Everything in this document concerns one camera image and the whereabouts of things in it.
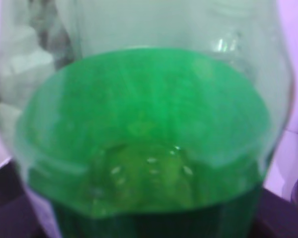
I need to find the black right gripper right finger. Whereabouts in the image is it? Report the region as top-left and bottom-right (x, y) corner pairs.
(253, 189), (298, 238)

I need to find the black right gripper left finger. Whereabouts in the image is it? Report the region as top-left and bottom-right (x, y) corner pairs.
(0, 161), (44, 238)

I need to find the green plastic soda bottle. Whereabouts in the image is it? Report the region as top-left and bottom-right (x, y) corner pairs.
(0, 0), (293, 238)

